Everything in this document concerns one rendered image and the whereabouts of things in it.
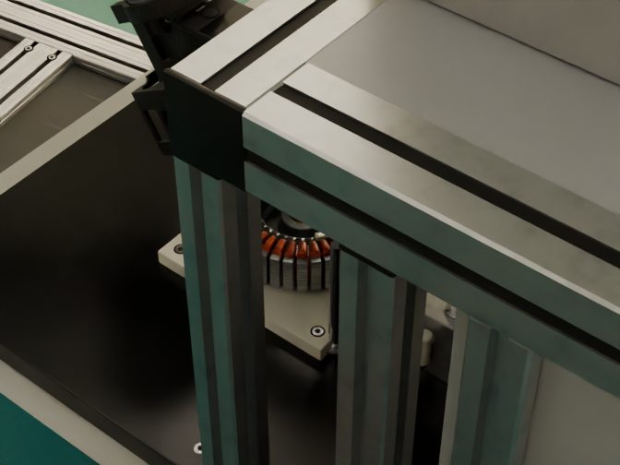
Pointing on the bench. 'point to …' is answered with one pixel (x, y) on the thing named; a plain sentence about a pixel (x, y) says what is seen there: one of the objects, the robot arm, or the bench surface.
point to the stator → (293, 253)
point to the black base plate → (142, 309)
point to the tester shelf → (425, 159)
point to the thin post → (334, 298)
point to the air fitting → (426, 348)
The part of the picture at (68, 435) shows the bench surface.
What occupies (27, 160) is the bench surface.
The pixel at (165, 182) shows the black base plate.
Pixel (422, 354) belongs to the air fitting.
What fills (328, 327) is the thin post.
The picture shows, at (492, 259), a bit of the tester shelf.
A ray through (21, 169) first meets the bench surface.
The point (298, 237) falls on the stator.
